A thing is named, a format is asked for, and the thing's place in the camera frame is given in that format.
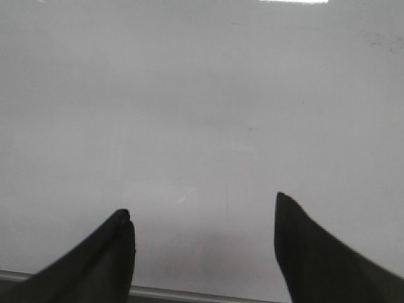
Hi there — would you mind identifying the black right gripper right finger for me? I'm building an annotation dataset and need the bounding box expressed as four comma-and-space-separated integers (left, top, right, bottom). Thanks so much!
274, 192, 403, 302

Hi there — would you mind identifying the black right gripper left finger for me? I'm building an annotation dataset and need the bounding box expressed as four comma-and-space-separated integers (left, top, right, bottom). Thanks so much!
1, 209, 136, 302

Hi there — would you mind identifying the white whiteboard with frame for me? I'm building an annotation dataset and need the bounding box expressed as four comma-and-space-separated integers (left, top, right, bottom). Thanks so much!
1, 1, 403, 302

